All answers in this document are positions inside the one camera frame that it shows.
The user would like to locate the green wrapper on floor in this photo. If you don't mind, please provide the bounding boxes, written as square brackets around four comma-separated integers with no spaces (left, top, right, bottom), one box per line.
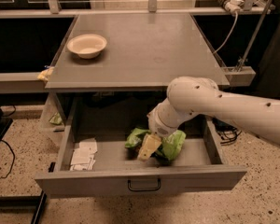
[49,113,63,125]

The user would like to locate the white paper slips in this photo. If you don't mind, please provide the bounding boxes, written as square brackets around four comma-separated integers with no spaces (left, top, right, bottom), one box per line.
[70,138,98,171]

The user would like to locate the white paper bowl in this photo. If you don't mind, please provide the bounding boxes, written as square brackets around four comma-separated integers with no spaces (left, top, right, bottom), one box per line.
[67,34,107,59]

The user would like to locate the open grey drawer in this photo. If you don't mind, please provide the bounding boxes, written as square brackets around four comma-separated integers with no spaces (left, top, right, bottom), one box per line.
[35,92,246,198]

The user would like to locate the grey cabinet counter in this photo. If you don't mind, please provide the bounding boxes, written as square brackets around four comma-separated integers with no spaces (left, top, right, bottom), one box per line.
[46,13,230,92]

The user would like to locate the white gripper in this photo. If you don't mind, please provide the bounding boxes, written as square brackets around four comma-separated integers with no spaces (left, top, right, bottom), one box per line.
[137,105,177,161]

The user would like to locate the white power cable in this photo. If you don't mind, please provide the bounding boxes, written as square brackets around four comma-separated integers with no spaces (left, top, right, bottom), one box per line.
[212,10,239,55]

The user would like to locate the black floor cable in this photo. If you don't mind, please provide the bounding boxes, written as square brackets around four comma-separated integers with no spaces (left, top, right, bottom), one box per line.
[0,105,17,182]

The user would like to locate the black drawer handle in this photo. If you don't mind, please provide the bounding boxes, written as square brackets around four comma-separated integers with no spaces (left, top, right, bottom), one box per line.
[127,178,161,192]

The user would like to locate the metal support rod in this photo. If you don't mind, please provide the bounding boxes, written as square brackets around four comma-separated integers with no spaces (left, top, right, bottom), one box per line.
[234,0,273,72]

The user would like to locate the green rice chip bag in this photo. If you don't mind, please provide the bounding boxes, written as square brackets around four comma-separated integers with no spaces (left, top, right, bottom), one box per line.
[125,128,186,161]

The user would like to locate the black cable bundle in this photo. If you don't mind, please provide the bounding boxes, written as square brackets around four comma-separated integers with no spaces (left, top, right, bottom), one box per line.
[215,119,245,146]

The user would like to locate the white power plug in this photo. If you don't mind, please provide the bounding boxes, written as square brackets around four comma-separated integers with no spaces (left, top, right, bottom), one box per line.
[224,0,243,15]

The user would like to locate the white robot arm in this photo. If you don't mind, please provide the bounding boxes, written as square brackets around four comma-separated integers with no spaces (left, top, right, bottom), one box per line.
[138,77,280,161]

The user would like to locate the black stand base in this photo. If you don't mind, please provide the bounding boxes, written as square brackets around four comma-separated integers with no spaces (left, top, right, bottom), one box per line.
[0,191,48,224]

